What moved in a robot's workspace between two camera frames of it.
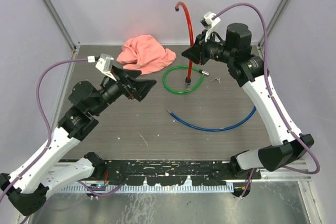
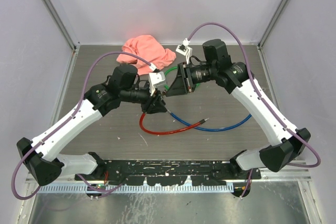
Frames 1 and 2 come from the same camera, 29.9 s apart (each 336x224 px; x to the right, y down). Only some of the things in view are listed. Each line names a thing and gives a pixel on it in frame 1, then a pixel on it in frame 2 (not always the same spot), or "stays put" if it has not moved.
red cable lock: x=188 y=80 to x=193 y=125
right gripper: x=197 y=53 to x=183 y=83
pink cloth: x=145 y=54 stays put
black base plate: x=201 y=172 stays put
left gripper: x=138 y=87 to x=156 y=102
